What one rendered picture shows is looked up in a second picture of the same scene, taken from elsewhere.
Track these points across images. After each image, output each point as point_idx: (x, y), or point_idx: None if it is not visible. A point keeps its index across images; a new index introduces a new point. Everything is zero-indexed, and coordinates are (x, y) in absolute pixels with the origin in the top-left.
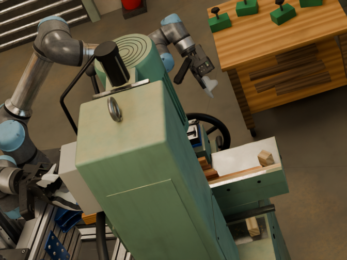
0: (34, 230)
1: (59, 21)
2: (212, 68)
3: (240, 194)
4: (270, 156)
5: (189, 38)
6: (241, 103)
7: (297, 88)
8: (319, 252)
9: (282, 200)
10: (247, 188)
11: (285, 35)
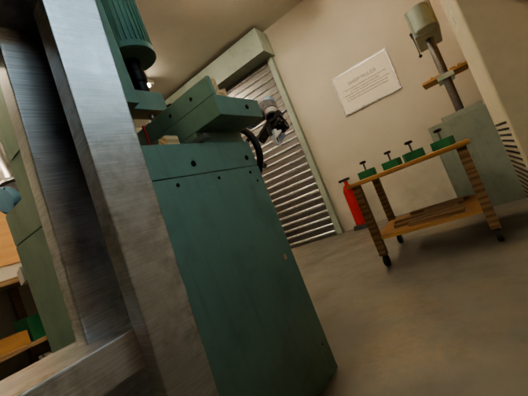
0: None
1: None
2: (284, 125)
3: (181, 122)
4: (222, 91)
5: (273, 107)
6: (370, 225)
7: (427, 219)
8: (383, 341)
9: (378, 301)
10: (184, 111)
11: (407, 162)
